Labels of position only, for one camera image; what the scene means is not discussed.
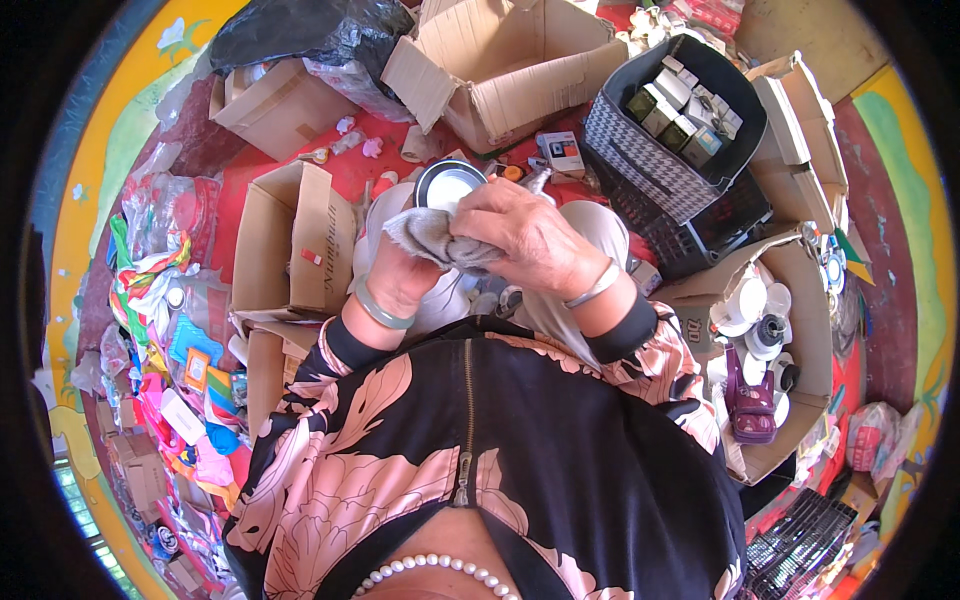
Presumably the pale green jade bangle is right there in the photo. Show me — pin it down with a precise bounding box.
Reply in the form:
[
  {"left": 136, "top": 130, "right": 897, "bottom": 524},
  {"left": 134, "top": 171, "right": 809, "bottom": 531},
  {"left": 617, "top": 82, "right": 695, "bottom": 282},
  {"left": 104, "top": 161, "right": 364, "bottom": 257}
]
[{"left": 352, "top": 273, "right": 417, "bottom": 332}]

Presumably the silver bangle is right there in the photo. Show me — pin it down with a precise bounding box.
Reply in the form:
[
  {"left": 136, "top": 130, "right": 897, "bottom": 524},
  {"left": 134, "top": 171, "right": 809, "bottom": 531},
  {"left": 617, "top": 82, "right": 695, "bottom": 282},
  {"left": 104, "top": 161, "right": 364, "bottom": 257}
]
[{"left": 562, "top": 258, "right": 624, "bottom": 311}]

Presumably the white and orange product box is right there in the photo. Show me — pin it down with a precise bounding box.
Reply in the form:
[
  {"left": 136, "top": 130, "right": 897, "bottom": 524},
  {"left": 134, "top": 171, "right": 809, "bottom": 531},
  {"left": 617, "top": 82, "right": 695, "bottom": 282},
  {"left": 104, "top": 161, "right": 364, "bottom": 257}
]
[{"left": 535, "top": 131, "right": 587, "bottom": 181}]

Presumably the tiny cardboard box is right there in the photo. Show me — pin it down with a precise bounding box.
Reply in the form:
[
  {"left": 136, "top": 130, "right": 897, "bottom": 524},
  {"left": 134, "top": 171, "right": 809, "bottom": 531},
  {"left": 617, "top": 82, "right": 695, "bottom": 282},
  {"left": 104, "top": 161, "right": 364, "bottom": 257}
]
[{"left": 630, "top": 258, "right": 666, "bottom": 298}]

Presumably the houndstooth basket of small boxes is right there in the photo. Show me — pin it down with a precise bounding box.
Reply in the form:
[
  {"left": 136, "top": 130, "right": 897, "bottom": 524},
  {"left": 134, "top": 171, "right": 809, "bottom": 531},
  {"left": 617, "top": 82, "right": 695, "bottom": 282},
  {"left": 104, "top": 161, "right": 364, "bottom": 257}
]
[{"left": 583, "top": 33, "right": 770, "bottom": 226}]

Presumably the stack of flattened cardboard boxes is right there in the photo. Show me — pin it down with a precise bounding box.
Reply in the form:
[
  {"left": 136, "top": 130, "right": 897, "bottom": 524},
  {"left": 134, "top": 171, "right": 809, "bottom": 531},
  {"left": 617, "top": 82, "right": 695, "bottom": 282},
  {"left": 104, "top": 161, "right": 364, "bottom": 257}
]
[{"left": 745, "top": 50, "right": 851, "bottom": 235}]

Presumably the closed brown cardboard box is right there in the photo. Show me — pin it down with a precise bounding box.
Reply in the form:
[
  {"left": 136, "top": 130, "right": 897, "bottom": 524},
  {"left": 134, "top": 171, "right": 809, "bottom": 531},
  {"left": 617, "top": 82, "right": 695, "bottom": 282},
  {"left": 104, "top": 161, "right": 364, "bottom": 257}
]
[{"left": 208, "top": 58, "right": 362, "bottom": 163}]

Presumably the large open cardboard box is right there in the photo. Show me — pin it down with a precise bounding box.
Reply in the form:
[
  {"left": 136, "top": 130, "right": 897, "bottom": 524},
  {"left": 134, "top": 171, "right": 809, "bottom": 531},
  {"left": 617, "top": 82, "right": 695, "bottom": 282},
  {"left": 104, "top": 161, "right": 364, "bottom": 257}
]
[{"left": 381, "top": 0, "right": 631, "bottom": 156}]

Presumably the cardboard box of white cups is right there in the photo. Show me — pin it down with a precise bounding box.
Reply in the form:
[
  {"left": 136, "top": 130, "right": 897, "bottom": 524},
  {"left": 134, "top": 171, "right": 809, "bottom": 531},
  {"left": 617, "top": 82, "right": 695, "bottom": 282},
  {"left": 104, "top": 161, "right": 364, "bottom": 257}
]
[{"left": 652, "top": 228, "right": 836, "bottom": 487}]

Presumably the black wire rack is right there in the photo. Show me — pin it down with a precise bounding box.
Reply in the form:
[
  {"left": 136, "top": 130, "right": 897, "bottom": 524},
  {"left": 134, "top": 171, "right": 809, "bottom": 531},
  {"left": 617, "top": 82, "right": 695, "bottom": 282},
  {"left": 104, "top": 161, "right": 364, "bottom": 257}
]
[{"left": 738, "top": 487, "right": 859, "bottom": 600}]

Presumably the grey cloth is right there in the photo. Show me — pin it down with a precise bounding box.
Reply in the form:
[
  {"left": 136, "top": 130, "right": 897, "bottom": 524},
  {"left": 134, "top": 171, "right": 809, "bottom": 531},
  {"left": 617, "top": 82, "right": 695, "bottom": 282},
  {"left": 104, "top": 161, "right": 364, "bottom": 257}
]
[{"left": 381, "top": 207, "right": 506, "bottom": 276}]

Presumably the person's left hand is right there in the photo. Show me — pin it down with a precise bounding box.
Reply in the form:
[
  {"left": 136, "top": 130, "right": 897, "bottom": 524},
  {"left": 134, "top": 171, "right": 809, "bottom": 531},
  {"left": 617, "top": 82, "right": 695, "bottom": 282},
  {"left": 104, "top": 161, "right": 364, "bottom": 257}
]
[{"left": 366, "top": 232, "right": 451, "bottom": 315}]

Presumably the person's right hand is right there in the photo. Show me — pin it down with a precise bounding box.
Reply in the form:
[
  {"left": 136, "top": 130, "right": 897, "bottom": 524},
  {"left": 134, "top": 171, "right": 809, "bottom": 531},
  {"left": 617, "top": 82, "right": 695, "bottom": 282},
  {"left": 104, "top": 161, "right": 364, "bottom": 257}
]
[{"left": 448, "top": 178, "right": 614, "bottom": 303}]

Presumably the heap of white ceramic items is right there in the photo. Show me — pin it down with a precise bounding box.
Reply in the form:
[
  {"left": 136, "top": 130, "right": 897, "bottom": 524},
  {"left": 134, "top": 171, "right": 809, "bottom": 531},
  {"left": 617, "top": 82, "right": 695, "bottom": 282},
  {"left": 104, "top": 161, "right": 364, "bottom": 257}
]
[{"left": 615, "top": 0, "right": 745, "bottom": 55}]

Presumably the printed open cardboard box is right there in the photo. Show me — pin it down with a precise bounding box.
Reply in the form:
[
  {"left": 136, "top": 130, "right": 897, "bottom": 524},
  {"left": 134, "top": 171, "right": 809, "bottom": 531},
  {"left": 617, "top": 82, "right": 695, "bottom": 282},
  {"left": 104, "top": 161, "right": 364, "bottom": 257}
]
[{"left": 230, "top": 159, "right": 360, "bottom": 321}]

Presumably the purple pouch bag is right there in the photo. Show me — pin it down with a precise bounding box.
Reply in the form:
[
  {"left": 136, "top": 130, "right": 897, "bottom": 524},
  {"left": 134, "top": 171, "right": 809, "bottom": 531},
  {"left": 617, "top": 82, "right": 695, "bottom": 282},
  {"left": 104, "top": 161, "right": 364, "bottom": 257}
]
[{"left": 721, "top": 343, "right": 780, "bottom": 446}]

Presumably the small brown cardboard box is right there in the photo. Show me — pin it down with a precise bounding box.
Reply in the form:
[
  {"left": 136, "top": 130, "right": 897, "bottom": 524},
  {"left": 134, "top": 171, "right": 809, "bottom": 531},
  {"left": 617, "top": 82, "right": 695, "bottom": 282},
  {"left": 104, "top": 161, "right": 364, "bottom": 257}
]
[{"left": 245, "top": 322, "right": 324, "bottom": 445}]

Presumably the black plastic bag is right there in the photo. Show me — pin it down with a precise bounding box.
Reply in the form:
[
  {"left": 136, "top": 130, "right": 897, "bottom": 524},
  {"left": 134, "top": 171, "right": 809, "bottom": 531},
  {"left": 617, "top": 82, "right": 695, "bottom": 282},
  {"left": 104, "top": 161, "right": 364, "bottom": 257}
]
[{"left": 208, "top": 0, "right": 416, "bottom": 78}]

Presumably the heap of colourful packets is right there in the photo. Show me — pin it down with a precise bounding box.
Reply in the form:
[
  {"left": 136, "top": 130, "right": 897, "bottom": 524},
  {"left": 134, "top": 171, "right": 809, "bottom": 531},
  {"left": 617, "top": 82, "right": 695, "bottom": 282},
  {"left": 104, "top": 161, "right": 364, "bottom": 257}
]
[{"left": 71, "top": 142, "right": 253, "bottom": 595}]

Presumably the pink plastic bag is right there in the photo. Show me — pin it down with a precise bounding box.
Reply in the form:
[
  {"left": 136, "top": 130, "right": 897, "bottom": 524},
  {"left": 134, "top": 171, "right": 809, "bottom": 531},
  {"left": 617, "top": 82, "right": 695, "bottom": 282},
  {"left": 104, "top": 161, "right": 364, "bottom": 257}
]
[{"left": 845, "top": 401, "right": 903, "bottom": 474}]

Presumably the clear plastic bag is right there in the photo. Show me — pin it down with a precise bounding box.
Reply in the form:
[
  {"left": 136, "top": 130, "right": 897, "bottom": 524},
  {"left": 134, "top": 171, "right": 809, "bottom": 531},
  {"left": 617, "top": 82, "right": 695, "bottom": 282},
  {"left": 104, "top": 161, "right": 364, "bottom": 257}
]
[{"left": 303, "top": 56, "right": 414, "bottom": 124}]

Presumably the person's body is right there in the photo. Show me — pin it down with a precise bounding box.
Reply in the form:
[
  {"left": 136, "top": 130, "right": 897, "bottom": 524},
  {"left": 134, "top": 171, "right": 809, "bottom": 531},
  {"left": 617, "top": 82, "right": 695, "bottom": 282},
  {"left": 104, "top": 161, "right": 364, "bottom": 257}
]
[{"left": 222, "top": 300, "right": 747, "bottom": 600}]

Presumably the black plastic crate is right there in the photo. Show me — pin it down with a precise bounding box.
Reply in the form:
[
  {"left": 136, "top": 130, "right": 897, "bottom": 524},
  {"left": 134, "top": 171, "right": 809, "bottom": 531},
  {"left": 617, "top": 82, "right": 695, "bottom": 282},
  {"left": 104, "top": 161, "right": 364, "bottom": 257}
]
[{"left": 581, "top": 142, "right": 774, "bottom": 283}]

